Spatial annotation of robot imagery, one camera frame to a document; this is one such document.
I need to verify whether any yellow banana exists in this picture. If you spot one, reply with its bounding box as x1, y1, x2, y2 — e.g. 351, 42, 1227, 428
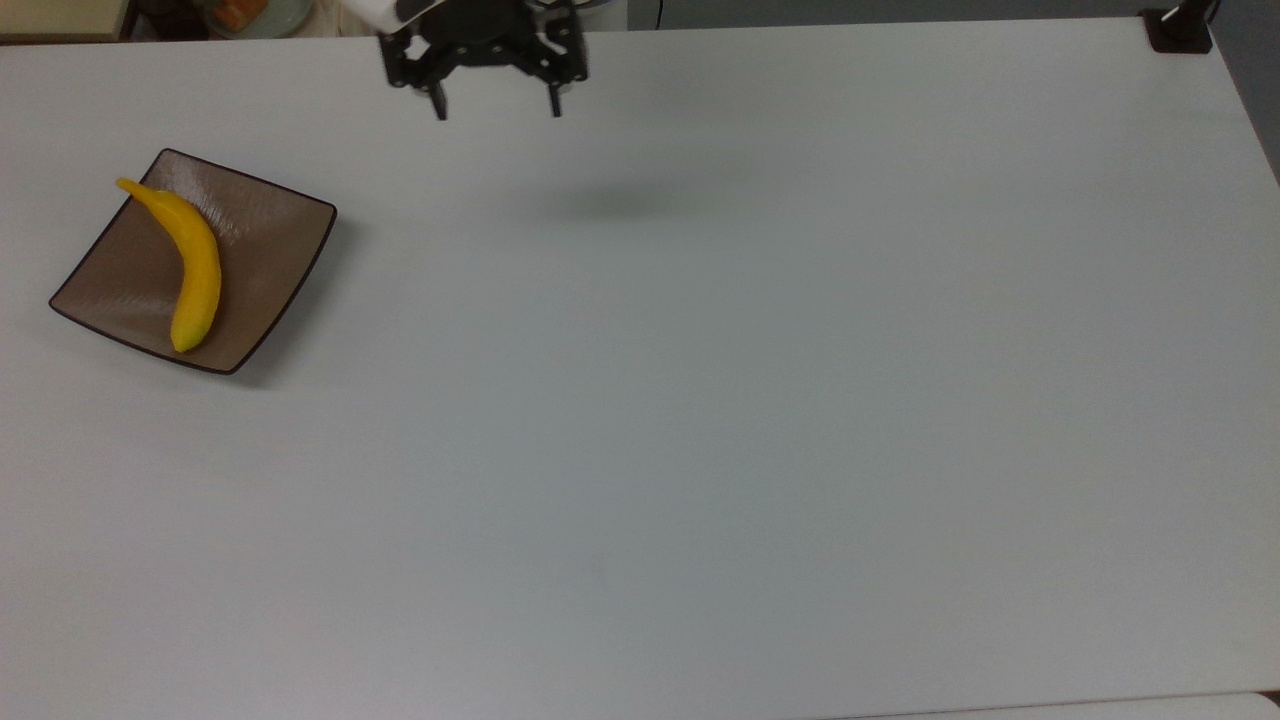
115, 177, 223, 354

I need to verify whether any bowl with orange food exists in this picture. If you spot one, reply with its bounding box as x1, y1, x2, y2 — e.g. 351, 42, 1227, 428
200, 0, 313, 39

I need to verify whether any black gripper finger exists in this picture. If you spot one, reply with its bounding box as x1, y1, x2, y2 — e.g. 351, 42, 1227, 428
383, 36, 449, 121
537, 28, 589, 118

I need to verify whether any light wooden board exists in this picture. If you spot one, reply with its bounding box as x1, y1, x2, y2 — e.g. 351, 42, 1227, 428
0, 0, 131, 43

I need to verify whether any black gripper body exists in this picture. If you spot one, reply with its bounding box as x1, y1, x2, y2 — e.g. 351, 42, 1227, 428
385, 0, 581, 76

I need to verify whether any brown square ceramic plate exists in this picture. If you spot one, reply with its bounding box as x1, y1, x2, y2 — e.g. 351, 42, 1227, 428
48, 148, 338, 376

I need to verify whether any black camera stand pole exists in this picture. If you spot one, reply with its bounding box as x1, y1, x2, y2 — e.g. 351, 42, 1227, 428
1140, 0, 1223, 55

